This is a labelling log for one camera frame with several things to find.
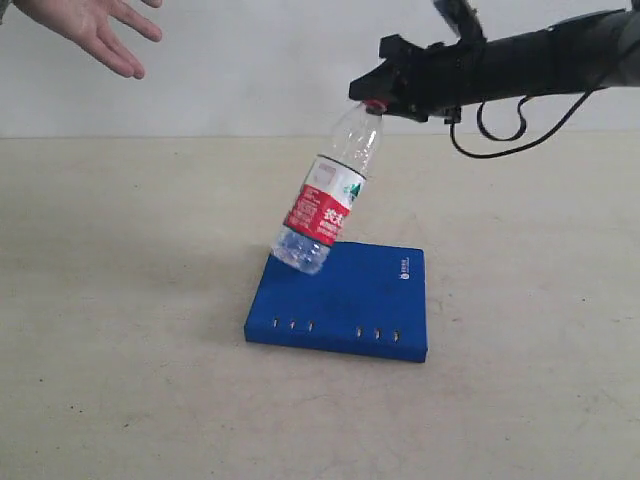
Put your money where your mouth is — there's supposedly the clear water bottle red label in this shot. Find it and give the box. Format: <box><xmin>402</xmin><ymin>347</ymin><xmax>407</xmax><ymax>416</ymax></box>
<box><xmin>271</xmin><ymin>100</ymin><xmax>387</xmax><ymax>275</ymax></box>

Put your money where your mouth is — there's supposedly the blue ring binder notebook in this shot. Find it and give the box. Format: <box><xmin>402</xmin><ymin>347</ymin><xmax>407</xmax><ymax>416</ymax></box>
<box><xmin>244</xmin><ymin>242</ymin><xmax>428</xmax><ymax>363</ymax></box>

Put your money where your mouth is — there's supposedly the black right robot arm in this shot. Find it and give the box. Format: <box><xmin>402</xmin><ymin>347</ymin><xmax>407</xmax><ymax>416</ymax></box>
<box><xmin>348</xmin><ymin>9</ymin><xmax>639</xmax><ymax>123</ymax></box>

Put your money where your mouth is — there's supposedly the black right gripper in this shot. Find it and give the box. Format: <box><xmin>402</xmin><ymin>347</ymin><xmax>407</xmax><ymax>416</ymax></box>
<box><xmin>348</xmin><ymin>34</ymin><xmax>486</xmax><ymax>122</ymax></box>

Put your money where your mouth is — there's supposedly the person's open hand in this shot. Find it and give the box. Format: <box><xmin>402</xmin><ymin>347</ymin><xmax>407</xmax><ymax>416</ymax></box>
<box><xmin>13</xmin><ymin>0</ymin><xmax>162</xmax><ymax>80</ymax></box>

